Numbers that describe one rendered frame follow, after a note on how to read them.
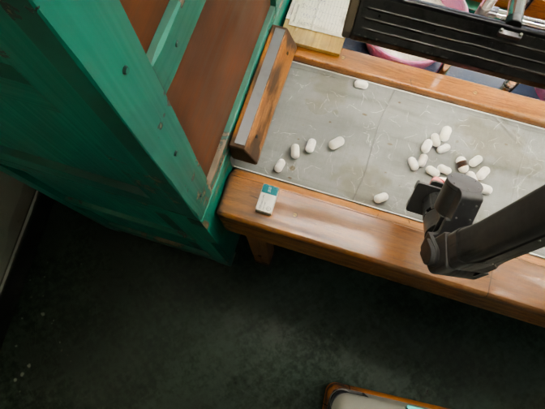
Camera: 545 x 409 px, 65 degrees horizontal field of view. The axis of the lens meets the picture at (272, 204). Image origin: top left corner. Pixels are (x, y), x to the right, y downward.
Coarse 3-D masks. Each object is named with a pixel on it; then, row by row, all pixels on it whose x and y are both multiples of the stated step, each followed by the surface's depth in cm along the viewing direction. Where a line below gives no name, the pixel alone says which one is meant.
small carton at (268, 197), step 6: (264, 186) 91; (270, 186) 91; (264, 192) 90; (270, 192) 90; (276, 192) 90; (264, 198) 90; (270, 198) 90; (276, 198) 90; (258, 204) 90; (264, 204) 90; (270, 204) 90; (258, 210) 90; (264, 210) 89; (270, 210) 89
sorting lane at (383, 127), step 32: (288, 96) 101; (320, 96) 101; (352, 96) 101; (384, 96) 101; (416, 96) 101; (288, 128) 99; (320, 128) 99; (352, 128) 99; (384, 128) 99; (416, 128) 99; (480, 128) 98; (512, 128) 98; (544, 128) 98; (288, 160) 97; (320, 160) 97; (352, 160) 97; (384, 160) 97; (416, 160) 97; (448, 160) 97; (512, 160) 96; (544, 160) 96; (320, 192) 95; (352, 192) 95; (512, 192) 94; (544, 256) 91
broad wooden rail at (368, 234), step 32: (224, 192) 92; (256, 192) 92; (288, 192) 92; (224, 224) 101; (256, 224) 91; (288, 224) 90; (320, 224) 90; (352, 224) 90; (384, 224) 90; (416, 224) 92; (320, 256) 103; (352, 256) 90; (384, 256) 89; (416, 256) 88; (448, 288) 92; (480, 288) 87; (512, 288) 87; (544, 288) 87; (544, 320) 92
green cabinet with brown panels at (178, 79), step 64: (0, 0) 26; (64, 0) 28; (128, 0) 38; (192, 0) 48; (256, 0) 80; (0, 64) 40; (64, 64) 32; (128, 64) 38; (192, 64) 57; (256, 64) 90; (0, 128) 67; (64, 128) 56; (128, 128) 42; (192, 128) 65; (128, 192) 78; (192, 192) 71
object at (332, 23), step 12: (300, 0) 103; (312, 0) 103; (324, 0) 103; (336, 0) 103; (348, 0) 103; (288, 12) 103; (300, 12) 102; (312, 12) 102; (324, 12) 102; (336, 12) 102; (300, 24) 102; (312, 24) 102; (324, 24) 102; (336, 24) 101; (336, 36) 101
